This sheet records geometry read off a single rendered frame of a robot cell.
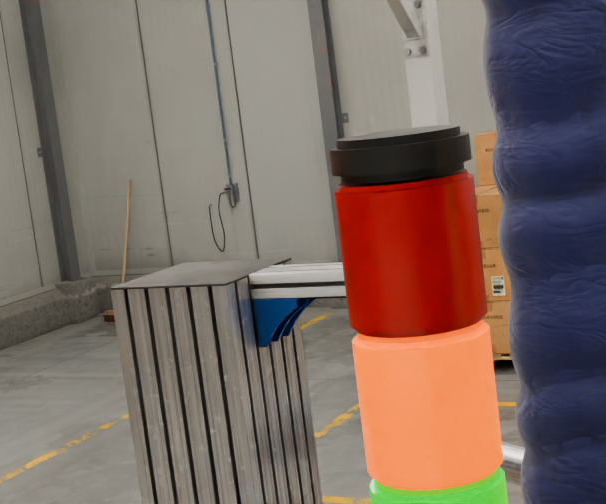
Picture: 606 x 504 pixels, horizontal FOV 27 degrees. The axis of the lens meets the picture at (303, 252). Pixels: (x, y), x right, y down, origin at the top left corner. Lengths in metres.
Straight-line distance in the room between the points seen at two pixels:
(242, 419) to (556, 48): 0.86
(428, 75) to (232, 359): 3.15
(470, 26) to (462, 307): 11.66
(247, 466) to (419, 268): 1.83
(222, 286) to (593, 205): 0.68
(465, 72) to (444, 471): 11.70
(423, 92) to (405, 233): 4.80
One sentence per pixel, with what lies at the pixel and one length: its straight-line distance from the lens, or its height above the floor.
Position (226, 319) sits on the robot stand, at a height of 1.97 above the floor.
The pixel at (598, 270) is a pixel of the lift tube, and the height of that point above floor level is 2.04.
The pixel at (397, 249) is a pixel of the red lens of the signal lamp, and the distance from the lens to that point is 0.43.
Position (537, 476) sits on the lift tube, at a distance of 1.97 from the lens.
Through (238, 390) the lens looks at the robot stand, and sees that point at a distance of 2.21.
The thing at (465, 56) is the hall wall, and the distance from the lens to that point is 12.11.
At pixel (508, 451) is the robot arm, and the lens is 2.48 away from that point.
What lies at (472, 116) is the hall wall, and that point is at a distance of 12.12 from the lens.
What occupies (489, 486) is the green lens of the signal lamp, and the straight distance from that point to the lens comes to 0.46.
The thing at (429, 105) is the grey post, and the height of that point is 2.18.
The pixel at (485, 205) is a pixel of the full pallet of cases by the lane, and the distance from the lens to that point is 9.29.
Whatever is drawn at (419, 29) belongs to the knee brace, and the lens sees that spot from 5.20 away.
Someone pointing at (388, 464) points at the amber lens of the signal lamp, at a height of 2.23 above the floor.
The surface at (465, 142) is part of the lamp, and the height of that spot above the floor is 2.33.
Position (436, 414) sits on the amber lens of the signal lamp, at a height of 2.24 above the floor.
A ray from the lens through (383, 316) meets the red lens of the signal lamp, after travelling 0.43.
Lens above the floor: 2.36
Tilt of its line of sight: 8 degrees down
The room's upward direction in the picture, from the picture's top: 7 degrees counter-clockwise
